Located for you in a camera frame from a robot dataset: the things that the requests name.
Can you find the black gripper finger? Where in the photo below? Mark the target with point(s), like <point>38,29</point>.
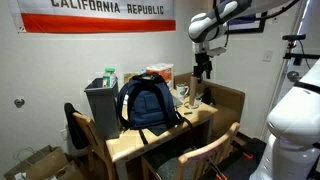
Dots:
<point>209,71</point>
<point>199,76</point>

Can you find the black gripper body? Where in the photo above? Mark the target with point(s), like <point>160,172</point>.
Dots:
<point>202,60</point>

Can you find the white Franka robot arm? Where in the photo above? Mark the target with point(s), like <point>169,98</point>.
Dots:
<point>206,25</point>

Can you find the tall stainless steel bottle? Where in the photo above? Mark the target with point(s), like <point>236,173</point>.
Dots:
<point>192,91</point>

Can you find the brown green snack bag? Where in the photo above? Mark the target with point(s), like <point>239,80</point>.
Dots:
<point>128,77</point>

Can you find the green cap plastic bottle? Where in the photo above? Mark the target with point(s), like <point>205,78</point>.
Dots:
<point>109,78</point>

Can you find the large brown paper bag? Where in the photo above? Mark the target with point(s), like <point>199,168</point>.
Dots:
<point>36,163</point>

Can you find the white mug green logo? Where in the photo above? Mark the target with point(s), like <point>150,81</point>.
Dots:
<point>181,91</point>

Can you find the clear plastic lid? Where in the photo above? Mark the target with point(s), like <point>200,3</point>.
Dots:
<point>186,106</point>

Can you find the orange paper towel pack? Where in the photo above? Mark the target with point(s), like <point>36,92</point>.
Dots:
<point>163,71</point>

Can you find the blue label sticker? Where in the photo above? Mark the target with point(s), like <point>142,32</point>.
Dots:
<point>188,113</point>

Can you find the black framed picture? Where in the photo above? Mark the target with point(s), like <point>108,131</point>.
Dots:
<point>250,28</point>

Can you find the navy blue backpack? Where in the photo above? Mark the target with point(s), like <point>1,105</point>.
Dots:
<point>146,106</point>

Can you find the wooden chair grey cushion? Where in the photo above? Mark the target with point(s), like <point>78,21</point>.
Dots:
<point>206,148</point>

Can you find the round door knob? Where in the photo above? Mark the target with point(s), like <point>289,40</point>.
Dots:
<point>293,76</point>

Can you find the light wooden desk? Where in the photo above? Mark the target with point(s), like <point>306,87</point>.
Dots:
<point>133,140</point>

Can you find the grey plastic trash bin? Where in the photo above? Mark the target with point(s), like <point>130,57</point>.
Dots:
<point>103,110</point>

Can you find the California Republic flag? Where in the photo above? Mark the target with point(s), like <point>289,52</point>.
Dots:
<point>100,23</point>

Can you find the black jacket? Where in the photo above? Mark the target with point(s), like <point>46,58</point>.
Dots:
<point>75,133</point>

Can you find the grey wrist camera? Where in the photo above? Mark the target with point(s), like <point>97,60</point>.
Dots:
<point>216,51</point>

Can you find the white light switch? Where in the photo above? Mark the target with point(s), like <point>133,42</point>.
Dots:
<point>267,55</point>

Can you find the black camera on stand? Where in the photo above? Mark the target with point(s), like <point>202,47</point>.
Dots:
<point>293,37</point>

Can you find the white wall outlet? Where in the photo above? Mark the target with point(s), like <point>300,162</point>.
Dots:
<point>64,134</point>

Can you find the round metal wall stop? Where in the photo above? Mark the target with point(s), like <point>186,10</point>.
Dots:
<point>19,102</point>

